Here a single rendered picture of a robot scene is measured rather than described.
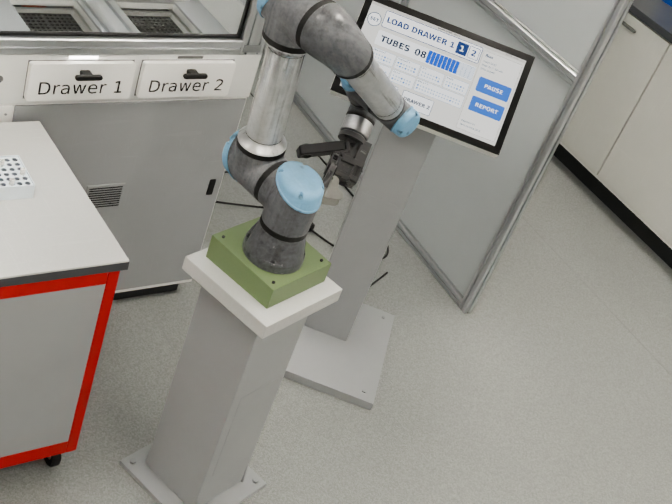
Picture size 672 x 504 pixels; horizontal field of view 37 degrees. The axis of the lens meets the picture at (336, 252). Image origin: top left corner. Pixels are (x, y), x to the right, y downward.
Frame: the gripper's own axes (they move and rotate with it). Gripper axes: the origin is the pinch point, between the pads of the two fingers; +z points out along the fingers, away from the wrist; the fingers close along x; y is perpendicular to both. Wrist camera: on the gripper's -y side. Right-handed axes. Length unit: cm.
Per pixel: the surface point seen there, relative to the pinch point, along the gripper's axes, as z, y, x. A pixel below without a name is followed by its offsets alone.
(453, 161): -76, 50, 128
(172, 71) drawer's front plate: -27, -49, 32
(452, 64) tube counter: -63, 22, 27
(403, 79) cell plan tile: -53, 11, 30
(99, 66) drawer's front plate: -17, -65, 21
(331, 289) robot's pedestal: 16.7, 12.2, 4.6
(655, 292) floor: -78, 166, 176
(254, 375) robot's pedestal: 42.3, 3.8, 15.0
